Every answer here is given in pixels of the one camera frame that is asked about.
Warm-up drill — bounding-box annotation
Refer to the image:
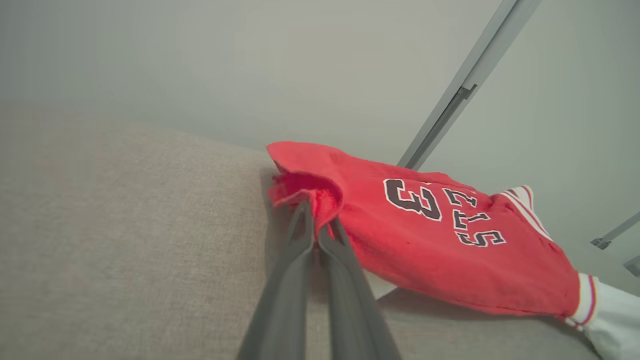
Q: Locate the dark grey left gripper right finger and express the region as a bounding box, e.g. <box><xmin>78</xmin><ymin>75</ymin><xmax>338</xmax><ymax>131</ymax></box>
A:
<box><xmin>318</xmin><ymin>217</ymin><xmax>401</xmax><ymax>360</ymax></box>

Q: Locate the grey metal bracket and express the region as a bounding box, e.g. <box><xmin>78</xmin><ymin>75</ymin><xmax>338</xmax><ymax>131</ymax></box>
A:
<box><xmin>590</xmin><ymin>211</ymin><xmax>640</xmax><ymax>278</ymax></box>

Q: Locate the red jersey with white stripes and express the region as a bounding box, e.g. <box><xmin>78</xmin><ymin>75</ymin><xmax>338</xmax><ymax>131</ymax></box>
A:
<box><xmin>266</xmin><ymin>141</ymin><xmax>640</xmax><ymax>360</ymax></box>

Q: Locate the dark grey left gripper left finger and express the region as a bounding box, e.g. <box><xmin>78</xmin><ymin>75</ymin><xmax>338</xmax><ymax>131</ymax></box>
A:
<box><xmin>237</xmin><ymin>200</ymin><xmax>316</xmax><ymax>360</ymax></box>

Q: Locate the grey metal partition post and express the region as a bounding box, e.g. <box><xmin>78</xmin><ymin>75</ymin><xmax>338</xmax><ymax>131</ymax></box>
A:
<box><xmin>397</xmin><ymin>0</ymin><xmax>543</xmax><ymax>171</ymax></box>

